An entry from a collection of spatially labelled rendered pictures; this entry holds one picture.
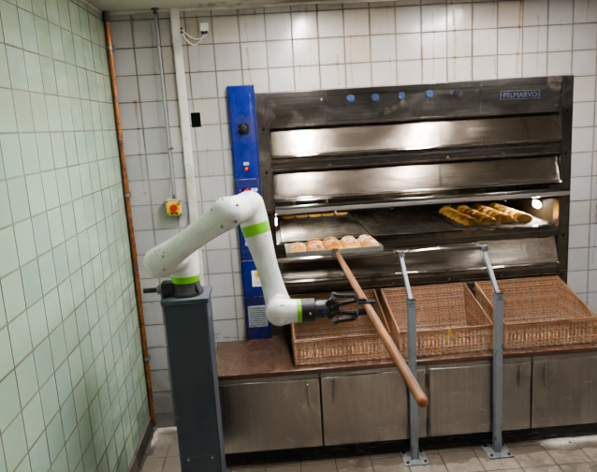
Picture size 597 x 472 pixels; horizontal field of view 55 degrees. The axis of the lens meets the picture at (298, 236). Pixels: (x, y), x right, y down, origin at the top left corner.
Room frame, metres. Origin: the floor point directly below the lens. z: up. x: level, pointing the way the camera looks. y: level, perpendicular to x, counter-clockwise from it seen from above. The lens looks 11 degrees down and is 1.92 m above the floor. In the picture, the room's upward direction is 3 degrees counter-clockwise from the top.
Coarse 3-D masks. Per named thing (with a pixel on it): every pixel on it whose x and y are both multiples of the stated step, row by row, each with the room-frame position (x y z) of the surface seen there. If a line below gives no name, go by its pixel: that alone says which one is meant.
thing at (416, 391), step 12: (336, 252) 3.08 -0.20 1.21; (348, 276) 2.59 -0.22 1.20; (360, 288) 2.38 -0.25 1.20; (372, 312) 2.06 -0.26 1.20; (384, 336) 1.82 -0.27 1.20; (396, 348) 1.71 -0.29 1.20; (396, 360) 1.63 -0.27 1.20; (408, 372) 1.54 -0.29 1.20; (408, 384) 1.48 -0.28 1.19; (420, 396) 1.39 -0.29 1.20
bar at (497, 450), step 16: (320, 256) 3.16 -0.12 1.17; (352, 256) 3.17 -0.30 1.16; (368, 256) 3.17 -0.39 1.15; (400, 256) 3.17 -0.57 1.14; (496, 288) 3.01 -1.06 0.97; (496, 304) 2.97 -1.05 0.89; (496, 320) 2.97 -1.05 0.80; (496, 336) 2.97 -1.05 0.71; (496, 352) 2.97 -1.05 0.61; (416, 368) 2.95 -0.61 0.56; (496, 368) 2.97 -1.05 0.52; (496, 384) 2.97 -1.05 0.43; (496, 400) 2.97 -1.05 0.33; (416, 416) 2.95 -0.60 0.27; (496, 416) 2.97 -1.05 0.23; (416, 432) 2.95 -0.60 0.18; (496, 432) 2.97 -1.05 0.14; (416, 448) 2.95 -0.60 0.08; (496, 448) 2.97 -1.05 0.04; (416, 464) 2.91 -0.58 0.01
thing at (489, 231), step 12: (492, 228) 3.63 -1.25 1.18; (504, 228) 3.60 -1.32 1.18; (516, 228) 3.59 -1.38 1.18; (528, 228) 3.59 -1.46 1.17; (540, 228) 3.59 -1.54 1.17; (552, 228) 3.60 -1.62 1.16; (384, 240) 3.55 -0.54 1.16; (396, 240) 3.55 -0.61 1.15; (408, 240) 3.56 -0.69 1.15; (420, 240) 3.56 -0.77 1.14
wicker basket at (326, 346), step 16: (352, 304) 3.49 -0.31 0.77; (368, 320) 3.46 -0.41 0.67; (384, 320) 3.19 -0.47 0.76; (304, 336) 3.43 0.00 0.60; (320, 336) 3.43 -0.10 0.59; (336, 336) 3.41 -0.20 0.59; (352, 336) 3.04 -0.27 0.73; (368, 336) 3.05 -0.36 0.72; (304, 352) 3.19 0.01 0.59; (320, 352) 3.18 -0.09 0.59; (336, 352) 3.17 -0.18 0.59; (352, 352) 3.15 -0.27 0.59; (368, 352) 3.05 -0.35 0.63; (384, 352) 3.06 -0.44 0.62
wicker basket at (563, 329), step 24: (480, 288) 3.46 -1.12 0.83; (504, 288) 3.54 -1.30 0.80; (528, 288) 3.55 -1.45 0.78; (552, 288) 3.55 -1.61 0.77; (504, 312) 3.50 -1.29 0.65; (552, 312) 3.51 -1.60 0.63; (576, 312) 3.32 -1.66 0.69; (504, 336) 3.08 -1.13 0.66; (528, 336) 3.09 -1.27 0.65; (552, 336) 3.10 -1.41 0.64; (576, 336) 3.10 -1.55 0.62
